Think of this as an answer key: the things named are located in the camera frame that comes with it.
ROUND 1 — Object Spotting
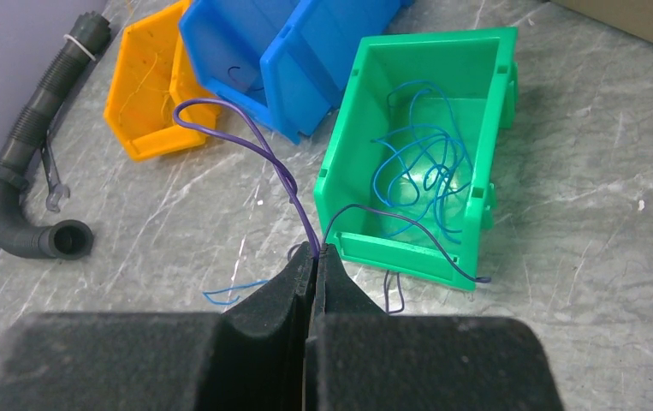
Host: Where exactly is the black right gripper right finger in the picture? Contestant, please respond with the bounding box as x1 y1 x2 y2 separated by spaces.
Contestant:
310 244 383 335

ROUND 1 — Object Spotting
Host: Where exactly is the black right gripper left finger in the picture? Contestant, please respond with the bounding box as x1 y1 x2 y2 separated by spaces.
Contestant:
221 242 316 341

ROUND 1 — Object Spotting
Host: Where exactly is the purple wire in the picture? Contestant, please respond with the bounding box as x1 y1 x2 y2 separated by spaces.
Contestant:
173 65 493 316

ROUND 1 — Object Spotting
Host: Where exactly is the green plastic bin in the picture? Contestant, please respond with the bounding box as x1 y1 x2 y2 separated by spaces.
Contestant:
314 27 519 292

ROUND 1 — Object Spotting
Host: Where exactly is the blue plastic bin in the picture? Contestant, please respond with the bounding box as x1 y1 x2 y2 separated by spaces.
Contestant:
179 0 411 144

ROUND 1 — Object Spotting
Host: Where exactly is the silver wrench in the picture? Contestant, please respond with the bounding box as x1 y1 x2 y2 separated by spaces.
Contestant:
40 133 71 213

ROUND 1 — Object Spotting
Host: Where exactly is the orange plastic bin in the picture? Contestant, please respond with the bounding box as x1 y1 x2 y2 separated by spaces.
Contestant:
104 1 213 161

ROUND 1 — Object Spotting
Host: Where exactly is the tan tool box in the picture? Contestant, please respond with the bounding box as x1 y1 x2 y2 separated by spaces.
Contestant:
555 0 653 44

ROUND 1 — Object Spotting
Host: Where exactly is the black corrugated hose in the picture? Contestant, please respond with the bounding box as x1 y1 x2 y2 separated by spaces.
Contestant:
0 11 113 261

